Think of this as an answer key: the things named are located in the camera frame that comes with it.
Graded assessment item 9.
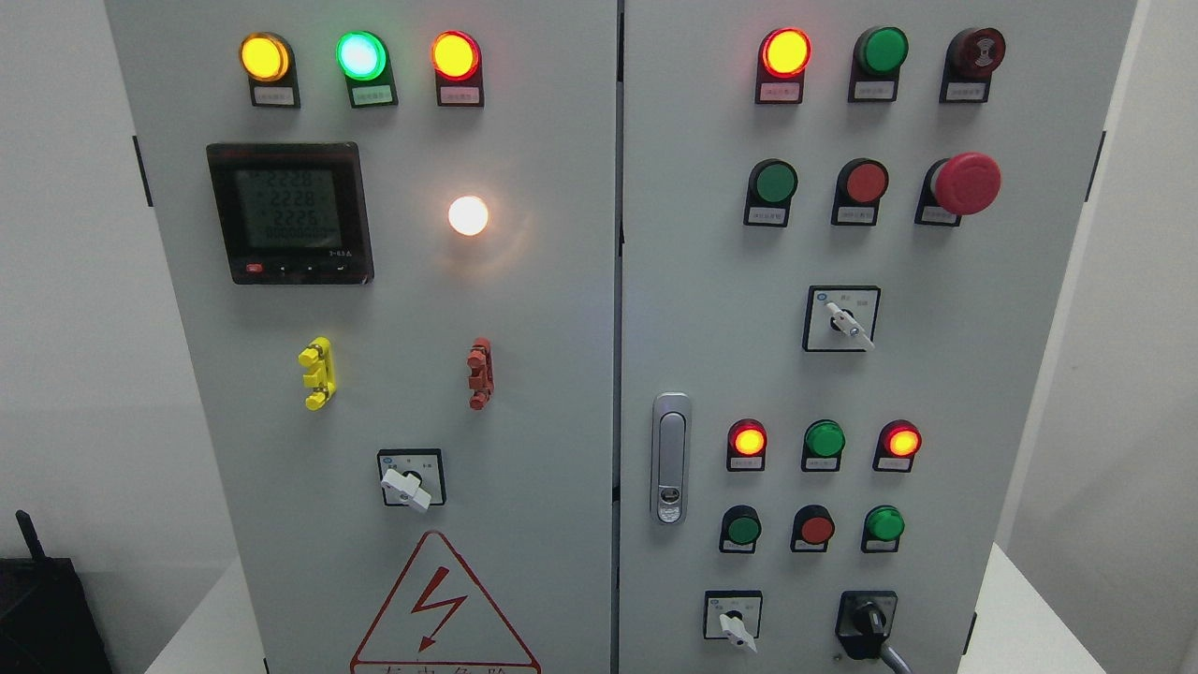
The white selector switch left door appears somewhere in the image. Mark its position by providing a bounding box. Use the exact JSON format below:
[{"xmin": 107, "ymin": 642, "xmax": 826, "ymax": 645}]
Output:
[{"xmin": 376, "ymin": 448, "xmax": 446, "ymax": 514}]

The red push button lower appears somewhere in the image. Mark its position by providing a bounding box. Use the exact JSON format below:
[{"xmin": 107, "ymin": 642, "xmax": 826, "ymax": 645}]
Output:
[{"xmin": 789, "ymin": 505, "xmax": 836, "ymax": 553}]

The grey cabinet door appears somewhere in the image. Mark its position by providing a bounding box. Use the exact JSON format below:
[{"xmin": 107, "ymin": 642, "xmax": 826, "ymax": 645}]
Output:
[
  {"xmin": 616, "ymin": 1, "xmax": 1135, "ymax": 673},
  {"xmin": 105, "ymin": 1, "xmax": 618, "ymax": 673}
]

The silver door lock handle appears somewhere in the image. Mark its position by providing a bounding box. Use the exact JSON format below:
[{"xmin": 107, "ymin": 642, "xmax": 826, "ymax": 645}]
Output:
[{"xmin": 651, "ymin": 391, "xmax": 692, "ymax": 526}]

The red lit indicator light top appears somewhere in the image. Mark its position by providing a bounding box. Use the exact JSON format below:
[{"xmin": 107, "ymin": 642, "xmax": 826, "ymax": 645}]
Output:
[{"xmin": 754, "ymin": 26, "xmax": 811, "ymax": 104}]

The red push button upper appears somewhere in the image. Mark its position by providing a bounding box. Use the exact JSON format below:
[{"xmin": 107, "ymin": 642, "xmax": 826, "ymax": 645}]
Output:
[{"xmin": 830, "ymin": 157, "xmax": 889, "ymax": 227}]

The dark red buzzer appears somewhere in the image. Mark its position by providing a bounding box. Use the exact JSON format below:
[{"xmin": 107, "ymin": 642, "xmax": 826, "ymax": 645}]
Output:
[{"xmin": 940, "ymin": 28, "xmax": 1006, "ymax": 104}]

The black digital power meter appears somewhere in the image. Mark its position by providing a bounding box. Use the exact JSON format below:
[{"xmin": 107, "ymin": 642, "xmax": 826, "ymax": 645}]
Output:
[{"xmin": 206, "ymin": 141, "xmax": 375, "ymax": 285}]

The black box with antenna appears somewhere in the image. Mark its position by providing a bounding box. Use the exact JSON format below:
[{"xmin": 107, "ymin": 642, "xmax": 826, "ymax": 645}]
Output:
[{"xmin": 1, "ymin": 509, "xmax": 111, "ymax": 673}]

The left grey cabinet door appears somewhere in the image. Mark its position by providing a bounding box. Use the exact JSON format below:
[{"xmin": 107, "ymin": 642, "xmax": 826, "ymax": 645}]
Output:
[{"xmin": 105, "ymin": 1, "xmax": 618, "ymax": 673}]

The red high voltage warning sign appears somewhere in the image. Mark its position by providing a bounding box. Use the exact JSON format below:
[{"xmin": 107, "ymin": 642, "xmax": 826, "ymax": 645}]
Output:
[{"xmin": 349, "ymin": 532, "xmax": 541, "ymax": 673}]

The green push button lower left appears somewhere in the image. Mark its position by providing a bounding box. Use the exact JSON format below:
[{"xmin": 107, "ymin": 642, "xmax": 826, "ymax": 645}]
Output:
[{"xmin": 718, "ymin": 505, "xmax": 763, "ymax": 554}]

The red lit indicator light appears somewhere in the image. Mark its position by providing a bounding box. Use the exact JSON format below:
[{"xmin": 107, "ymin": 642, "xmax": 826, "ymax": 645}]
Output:
[
  {"xmin": 431, "ymin": 30, "xmax": 485, "ymax": 108},
  {"xmin": 754, "ymin": 26, "xmax": 811, "ymax": 104}
]

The white lit indicator light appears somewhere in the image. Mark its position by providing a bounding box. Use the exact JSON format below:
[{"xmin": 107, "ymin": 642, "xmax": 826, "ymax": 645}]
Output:
[{"xmin": 446, "ymin": 195, "xmax": 490, "ymax": 236}]

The green lit indicator light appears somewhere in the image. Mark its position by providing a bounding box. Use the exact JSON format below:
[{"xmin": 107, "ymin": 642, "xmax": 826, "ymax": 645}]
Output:
[{"xmin": 335, "ymin": 31, "xmax": 398, "ymax": 110}]

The green push button lower right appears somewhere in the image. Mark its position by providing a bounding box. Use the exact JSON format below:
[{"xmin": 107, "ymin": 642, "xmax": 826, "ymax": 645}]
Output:
[{"xmin": 860, "ymin": 505, "xmax": 906, "ymax": 554}]

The red push button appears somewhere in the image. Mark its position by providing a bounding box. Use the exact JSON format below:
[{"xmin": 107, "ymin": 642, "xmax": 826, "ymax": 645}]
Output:
[
  {"xmin": 789, "ymin": 505, "xmax": 836, "ymax": 553},
  {"xmin": 830, "ymin": 157, "xmax": 889, "ymax": 227}
]

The green push button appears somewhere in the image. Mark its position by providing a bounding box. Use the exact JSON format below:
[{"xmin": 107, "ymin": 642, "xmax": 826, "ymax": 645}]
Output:
[
  {"xmin": 860, "ymin": 505, "xmax": 906, "ymax": 554},
  {"xmin": 718, "ymin": 505, "xmax": 763, "ymax": 554},
  {"xmin": 743, "ymin": 158, "xmax": 797, "ymax": 227}
]

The green indicator light top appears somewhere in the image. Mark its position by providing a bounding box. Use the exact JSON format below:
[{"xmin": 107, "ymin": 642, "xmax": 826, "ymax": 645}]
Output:
[{"xmin": 847, "ymin": 26, "xmax": 910, "ymax": 103}]

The red emergency stop button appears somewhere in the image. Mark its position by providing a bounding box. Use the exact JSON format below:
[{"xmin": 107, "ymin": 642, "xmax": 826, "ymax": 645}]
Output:
[{"xmin": 914, "ymin": 151, "xmax": 1002, "ymax": 227}]

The green indicator light lower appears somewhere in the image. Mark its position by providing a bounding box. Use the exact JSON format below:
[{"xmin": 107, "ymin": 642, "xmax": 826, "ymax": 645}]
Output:
[{"xmin": 800, "ymin": 419, "xmax": 846, "ymax": 470}]

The black knob selector switch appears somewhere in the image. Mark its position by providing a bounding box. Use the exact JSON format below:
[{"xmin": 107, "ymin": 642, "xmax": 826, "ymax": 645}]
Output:
[{"xmin": 835, "ymin": 590, "xmax": 899, "ymax": 660}]

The white selector switch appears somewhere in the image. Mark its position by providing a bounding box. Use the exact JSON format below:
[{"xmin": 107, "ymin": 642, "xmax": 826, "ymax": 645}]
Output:
[
  {"xmin": 703, "ymin": 590, "xmax": 766, "ymax": 652},
  {"xmin": 803, "ymin": 286, "xmax": 882, "ymax": 351}
]

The green push button upper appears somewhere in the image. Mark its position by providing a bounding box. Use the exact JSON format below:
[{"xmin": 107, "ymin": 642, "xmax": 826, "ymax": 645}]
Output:
[{"xmin": 743, "ymin": 158, "xmax": 797, "ymax": 227}]

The white selector switch middle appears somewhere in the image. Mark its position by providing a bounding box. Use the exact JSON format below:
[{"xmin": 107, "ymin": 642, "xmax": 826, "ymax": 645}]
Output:
[{"xmin": 803, "ymin": 286, "xmax": 882, "ymax": 351}]

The yellow indicator light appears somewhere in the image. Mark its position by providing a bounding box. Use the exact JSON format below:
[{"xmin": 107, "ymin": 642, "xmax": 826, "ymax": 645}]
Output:
[{"xmin": 238, "ymin": 34, "xmax": 300, "ymax": 110}]

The white selector switch bottom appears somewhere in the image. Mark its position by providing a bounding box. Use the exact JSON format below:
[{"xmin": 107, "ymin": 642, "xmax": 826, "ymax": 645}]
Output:
[{"xmin": 703, "ymin": 590, "xmax": 766, "ymax": 652}]

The red lit indicator light left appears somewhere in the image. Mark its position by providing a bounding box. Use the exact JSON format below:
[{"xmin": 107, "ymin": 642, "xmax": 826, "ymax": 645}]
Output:
[{"xmin": 431, "ymin": 30, "xmax": 485, "ymax": 108}]

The red lit indicator lower right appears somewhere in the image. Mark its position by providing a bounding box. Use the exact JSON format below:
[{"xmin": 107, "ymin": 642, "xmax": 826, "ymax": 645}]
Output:
[{"xmin": 872, "ymin": 419, "xmax": 922, "ymax": 473}]

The right grey cabinet door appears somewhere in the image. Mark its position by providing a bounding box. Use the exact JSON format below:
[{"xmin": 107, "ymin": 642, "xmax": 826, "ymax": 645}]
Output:
[{"xmin": 616, "ymin": 1, "xmax": 1135, "ymax": 673}]

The red lit indicator lower left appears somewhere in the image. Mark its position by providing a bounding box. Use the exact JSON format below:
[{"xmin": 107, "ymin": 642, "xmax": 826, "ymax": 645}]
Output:
[{"xmin": 724, "ymin": 418, "xmax": 767, "ymax": 470}]

